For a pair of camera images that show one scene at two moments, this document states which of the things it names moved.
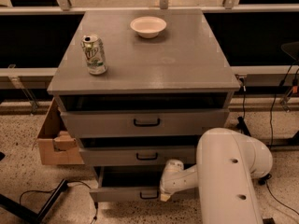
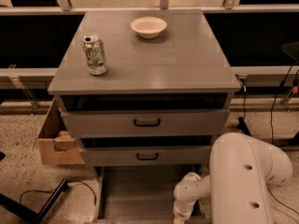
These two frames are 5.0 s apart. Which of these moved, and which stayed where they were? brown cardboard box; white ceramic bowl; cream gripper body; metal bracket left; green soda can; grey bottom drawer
Moved: cream gripper body; grey bottom drawer
Stayed: white ceramic bowl; green soda can; metal bracket left; brown cardboard box
